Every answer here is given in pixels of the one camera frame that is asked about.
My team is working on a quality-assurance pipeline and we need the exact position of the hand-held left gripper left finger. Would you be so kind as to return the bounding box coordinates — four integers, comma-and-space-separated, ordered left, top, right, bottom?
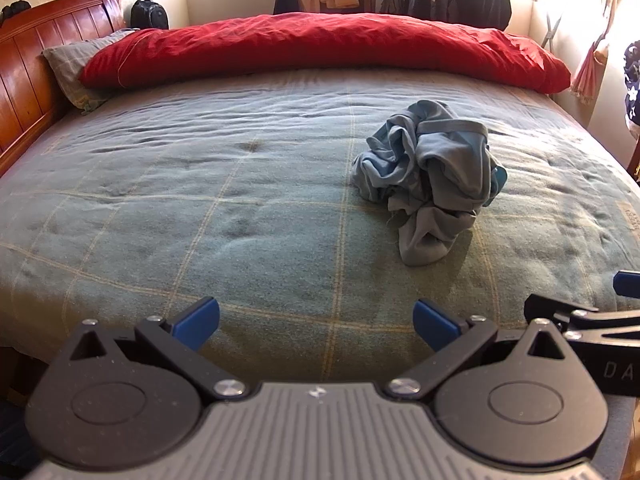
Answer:
69, 296, 247, 402

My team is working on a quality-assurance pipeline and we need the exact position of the black bundle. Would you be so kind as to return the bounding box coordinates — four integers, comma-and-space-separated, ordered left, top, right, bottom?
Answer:
0, 2, 34, 26

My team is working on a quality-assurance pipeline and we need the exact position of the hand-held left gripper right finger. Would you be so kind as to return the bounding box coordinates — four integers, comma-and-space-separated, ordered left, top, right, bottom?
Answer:
384, 299, 575, 401

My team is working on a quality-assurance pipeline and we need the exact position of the light blue printed shirt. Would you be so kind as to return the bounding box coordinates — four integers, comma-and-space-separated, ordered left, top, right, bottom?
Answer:
351, 100, 508, 267

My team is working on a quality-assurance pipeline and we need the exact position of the red duvet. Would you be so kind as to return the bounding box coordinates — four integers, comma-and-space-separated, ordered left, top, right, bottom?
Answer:
79, 12, 572, 94

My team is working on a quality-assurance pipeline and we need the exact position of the dark star-printed cloth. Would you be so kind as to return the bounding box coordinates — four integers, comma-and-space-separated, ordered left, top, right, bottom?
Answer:
622, 40, 640, 137

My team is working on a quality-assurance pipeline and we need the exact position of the metal folding stand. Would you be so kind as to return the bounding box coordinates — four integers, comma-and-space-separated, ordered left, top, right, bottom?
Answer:
542, 10, 564, 54

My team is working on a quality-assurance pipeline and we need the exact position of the grey pillow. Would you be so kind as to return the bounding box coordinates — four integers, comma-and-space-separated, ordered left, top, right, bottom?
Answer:
42, 29, 138, 116

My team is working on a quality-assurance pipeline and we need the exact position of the wooden bed headboard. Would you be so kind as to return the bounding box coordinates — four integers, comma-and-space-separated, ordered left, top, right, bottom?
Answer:
0, 0, 125, 176

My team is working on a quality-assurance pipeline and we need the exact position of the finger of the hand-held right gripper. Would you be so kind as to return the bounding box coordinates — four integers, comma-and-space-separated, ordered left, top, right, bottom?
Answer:
523, 293, 602, 336
614, 270, 640, 302

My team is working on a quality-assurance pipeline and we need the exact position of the black backpack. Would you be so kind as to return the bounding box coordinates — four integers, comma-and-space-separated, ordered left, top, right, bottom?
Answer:
130, 0, 170, 31

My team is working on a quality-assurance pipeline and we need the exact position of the pink tasselled curtain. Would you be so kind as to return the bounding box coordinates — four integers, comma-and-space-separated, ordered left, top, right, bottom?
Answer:
570, 0, 640, 107

